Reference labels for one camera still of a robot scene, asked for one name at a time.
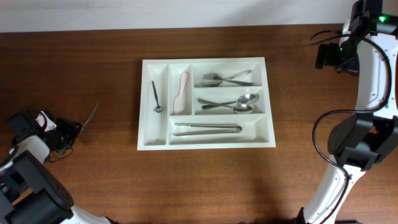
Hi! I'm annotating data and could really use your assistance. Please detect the steel kitchen tongs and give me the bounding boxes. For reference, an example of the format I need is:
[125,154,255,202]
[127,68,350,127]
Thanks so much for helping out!
[173,123,243,136]

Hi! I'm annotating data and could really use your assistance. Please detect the large steel spoon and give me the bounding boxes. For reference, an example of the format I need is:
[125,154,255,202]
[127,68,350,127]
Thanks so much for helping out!
[201,93,258,110]
[197,98,253,114]

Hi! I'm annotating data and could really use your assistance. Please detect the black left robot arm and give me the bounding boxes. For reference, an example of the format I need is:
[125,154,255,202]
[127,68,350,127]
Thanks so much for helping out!
[1,110,113,224]

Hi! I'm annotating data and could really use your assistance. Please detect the small steel teaspoon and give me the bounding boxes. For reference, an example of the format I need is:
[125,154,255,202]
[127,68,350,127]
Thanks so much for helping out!
[80,103,100,134]
[151,81,163,113]

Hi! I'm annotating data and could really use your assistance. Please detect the pink plastic knife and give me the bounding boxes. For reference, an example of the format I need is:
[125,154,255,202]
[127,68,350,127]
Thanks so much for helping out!
[174,72,189,115]

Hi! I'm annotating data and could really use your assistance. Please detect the black right camera cable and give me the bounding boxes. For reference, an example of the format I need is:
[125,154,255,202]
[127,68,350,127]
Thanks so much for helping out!
[308,29,393,224]

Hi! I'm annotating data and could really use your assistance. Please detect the black camera cable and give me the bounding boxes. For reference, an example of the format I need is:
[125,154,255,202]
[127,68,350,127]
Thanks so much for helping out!
[308,29,393,224]
[0,109,74,169]

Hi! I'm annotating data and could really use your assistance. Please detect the white plastic cutlery tray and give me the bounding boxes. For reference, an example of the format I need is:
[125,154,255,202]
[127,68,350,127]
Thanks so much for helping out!
[137,57,276,151]

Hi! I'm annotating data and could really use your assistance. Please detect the black left camera cable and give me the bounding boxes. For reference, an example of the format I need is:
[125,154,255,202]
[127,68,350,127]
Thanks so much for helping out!
[0,109,74,169]

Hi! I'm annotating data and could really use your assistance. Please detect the steel fork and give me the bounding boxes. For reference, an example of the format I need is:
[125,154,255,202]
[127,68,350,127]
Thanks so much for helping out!
[203,73,254,86]
[195,70,252,88]

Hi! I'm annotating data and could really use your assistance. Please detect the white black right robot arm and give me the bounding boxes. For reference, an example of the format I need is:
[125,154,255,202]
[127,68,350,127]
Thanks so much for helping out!
[294,0,397,224]

